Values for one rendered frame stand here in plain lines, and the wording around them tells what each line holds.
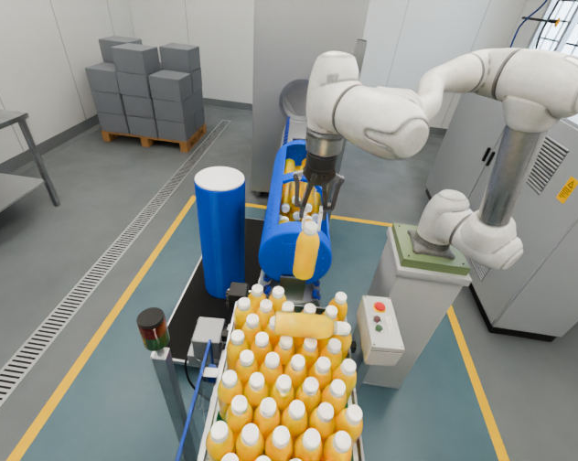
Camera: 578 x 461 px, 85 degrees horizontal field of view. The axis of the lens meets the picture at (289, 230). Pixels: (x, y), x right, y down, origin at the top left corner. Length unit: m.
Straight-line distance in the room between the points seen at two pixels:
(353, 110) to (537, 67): 0.55
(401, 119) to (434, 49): 5.66
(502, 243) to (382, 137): 0.86
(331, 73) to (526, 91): 0.54
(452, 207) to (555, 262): 1.20
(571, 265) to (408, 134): 2.10
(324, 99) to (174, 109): 3.92
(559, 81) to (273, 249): 0.92
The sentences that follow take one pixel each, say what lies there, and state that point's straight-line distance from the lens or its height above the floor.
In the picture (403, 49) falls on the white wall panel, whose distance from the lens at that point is 6.12.
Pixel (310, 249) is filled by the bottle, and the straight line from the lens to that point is 0.92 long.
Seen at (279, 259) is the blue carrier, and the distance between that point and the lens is 1.22.
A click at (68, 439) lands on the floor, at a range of 2.24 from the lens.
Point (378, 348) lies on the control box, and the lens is 1.04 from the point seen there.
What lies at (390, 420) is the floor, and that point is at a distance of 2.20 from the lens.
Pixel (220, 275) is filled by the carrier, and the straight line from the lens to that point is 2.14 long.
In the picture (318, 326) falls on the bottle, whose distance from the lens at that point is 0.95.
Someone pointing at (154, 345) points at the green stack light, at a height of 1.19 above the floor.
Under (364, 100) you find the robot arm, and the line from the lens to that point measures 0.62.
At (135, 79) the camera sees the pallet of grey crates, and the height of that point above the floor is 0.87.
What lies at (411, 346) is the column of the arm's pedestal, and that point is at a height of 0.46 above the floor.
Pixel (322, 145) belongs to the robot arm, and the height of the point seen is 1.65.
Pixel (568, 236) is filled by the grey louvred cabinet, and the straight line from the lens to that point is 2.40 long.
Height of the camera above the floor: 1.92
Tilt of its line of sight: 38 degrees down
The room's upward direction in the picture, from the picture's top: 7 degrees clockwise
